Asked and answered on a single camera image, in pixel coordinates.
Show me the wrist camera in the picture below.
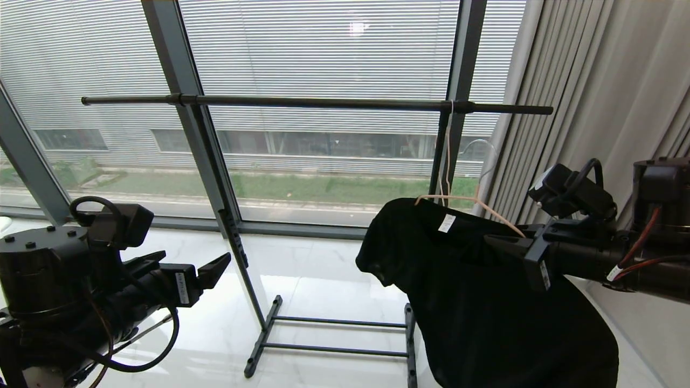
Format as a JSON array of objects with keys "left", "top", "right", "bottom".
[
  {"left": 70, "top": 202, "right": 168, "bottom": 275},
  {"left": 528, "top": 163, "right": 618, "bottom": 238}
]

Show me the black garment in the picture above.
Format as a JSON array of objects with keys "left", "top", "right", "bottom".
[{"left": 356, "top": 198, "right": 619, "bottom": 388}]

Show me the window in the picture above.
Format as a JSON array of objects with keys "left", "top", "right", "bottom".
[{"left": 0, "top": 0, "right": 527, "bottom": 241}]

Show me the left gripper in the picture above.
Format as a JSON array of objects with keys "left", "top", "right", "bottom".
[{"left": 116, "top": 263, "right": 205, "bottom": 330}]

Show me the black clothes rack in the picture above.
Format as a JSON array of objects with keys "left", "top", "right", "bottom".
[{"left": 81, "top": 93, "right": 555, "bottom": 388}]

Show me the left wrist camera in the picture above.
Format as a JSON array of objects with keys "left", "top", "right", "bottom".
[{"left": 70, "top": 202, "right": 168, "bottom": 275}]

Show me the beige curtain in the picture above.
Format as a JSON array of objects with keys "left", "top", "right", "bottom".
[{"left": 474, "top": 0, "right": 690, "bottom": 281}]

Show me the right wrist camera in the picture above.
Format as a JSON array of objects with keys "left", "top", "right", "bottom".
[{"left": 528, "top": 163, "right": 618, "bottom": 238}]

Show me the pink clothes hanger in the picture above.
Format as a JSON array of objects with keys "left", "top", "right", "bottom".
[
  {"left": 438, "top": 102, "right": 454, "bottom": 208},
  {"left": 414, "top": 139, "right": 527, "bottom": 239}
]

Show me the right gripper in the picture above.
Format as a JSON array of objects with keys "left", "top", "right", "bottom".
[{"left": 484, "top": 225, "right": 622, "bottom": 294}]

